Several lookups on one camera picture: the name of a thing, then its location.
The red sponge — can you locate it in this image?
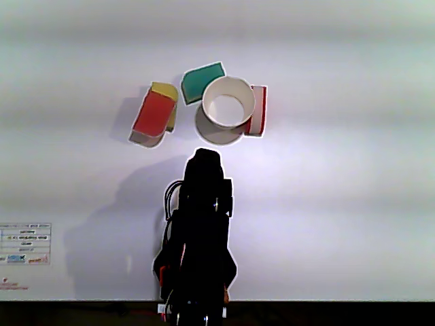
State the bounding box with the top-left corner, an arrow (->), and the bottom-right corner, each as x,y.
128,90 -> 178,149

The white paper cup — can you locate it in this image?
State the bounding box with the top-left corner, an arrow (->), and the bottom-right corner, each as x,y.
194,75 -> 256,147

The pink sponge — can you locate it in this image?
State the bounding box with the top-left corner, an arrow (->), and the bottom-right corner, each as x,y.
243,85 -> 268,138

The green sponge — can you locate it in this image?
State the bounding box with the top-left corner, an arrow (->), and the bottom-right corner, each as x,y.
180,61 -> 226,106

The yellow sponge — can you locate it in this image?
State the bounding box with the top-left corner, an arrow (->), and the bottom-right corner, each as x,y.
150,81 -> 179,134

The printed label sheet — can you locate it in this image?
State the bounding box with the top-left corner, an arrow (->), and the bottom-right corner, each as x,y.
0,222 -> 52,266

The looped arm cable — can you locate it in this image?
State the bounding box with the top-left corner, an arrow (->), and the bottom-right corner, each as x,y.
164,180 -> 184,221

